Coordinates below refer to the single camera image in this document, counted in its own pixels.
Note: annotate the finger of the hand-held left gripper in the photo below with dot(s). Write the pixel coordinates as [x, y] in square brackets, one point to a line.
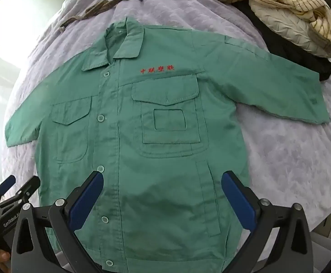
[8, 182]
[29, 188]

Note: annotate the black cloth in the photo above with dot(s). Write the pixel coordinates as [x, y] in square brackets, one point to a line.
[296, 51]

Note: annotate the person's left hand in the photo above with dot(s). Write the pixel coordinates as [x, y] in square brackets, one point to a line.
[0, 258]

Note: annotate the green work shirt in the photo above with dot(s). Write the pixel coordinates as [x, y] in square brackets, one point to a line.
[159, 136]

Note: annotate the beige crinkled cloth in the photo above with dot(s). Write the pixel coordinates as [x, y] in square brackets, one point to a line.
[284, 28]

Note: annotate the lilac embossed blanket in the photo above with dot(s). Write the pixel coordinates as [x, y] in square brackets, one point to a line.
[279, 153]

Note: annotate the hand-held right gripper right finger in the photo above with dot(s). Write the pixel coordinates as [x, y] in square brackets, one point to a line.
[238, 202]

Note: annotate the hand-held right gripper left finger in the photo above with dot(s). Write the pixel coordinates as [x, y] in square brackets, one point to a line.
[87, 202]

